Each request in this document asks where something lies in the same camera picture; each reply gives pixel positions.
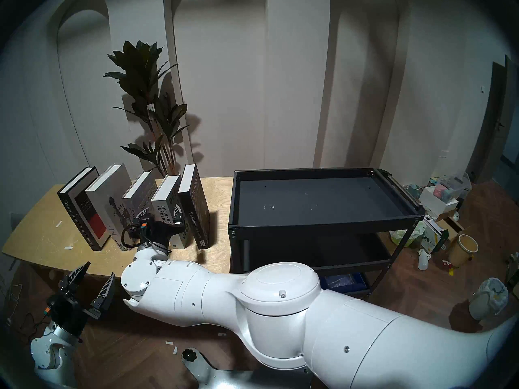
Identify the white square box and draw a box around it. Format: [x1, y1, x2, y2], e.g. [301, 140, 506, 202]
[419, 186, 459, 216]

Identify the beige round bucket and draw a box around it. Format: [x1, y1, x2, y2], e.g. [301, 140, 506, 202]
[448, 234, 479, 268]

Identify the black Fashion book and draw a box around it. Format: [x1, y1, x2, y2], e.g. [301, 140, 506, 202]
[177, 164, 210, 250]

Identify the blue plastic bin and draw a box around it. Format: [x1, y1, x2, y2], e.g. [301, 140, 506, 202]
[320, 273, 367, 291]

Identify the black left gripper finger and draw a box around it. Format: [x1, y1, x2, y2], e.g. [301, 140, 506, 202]
[60, 261, 90, 298]
[90, 273, 116, 312]

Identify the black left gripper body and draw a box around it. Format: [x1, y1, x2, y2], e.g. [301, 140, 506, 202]
[45, 290, 102, 337]

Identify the grey Discontent book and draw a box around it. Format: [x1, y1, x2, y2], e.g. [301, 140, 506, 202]
[122, 170, 163, 231]

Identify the light wooden table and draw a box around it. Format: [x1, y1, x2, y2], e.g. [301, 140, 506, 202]
[2, 177, 234, 280]

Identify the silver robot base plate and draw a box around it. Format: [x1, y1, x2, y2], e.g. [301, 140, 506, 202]
[181, 348, 313, 389]

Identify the black three-tier shelf cart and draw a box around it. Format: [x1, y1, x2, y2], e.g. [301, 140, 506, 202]
[228, 167, 426, 299]

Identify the brown cardboard box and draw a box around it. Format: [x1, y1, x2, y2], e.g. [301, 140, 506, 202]
[436, 218, 467, 241]

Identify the tall dark green plant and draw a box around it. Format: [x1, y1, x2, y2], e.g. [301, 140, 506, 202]
[103, 40, 191, 179]

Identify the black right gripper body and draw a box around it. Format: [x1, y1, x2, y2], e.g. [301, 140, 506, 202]
[129, 218, 184, 253]

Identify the white Design Hotels Yearbook book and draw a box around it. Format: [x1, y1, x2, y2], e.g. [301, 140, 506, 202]
[151, 175, 191, 249]

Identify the light green plastic bag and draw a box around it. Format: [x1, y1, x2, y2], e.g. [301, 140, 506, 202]
[389, 222, 426, 248]

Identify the green and white carton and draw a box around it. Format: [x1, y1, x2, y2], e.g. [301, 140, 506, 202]
[420, 216, 450, 254]

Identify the grey Statue of Liberty book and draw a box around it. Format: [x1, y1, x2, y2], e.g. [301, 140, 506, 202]
[86, 163, 138, 251]

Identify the white bin with bag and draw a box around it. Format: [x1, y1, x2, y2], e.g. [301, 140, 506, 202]
[469, 277, 509, 321]

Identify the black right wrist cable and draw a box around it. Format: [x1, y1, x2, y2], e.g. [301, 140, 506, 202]
[121, 224, 142, 249]

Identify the black Crime and Punishment book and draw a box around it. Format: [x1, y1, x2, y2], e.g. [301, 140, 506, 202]
[57, 167, 111, 251]

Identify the thin floor cable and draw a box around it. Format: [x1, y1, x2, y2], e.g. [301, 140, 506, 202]
[0, 283, 49, 338]

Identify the dark grey door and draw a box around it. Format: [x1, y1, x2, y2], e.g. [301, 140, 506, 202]
[466, 55, 519, 184]

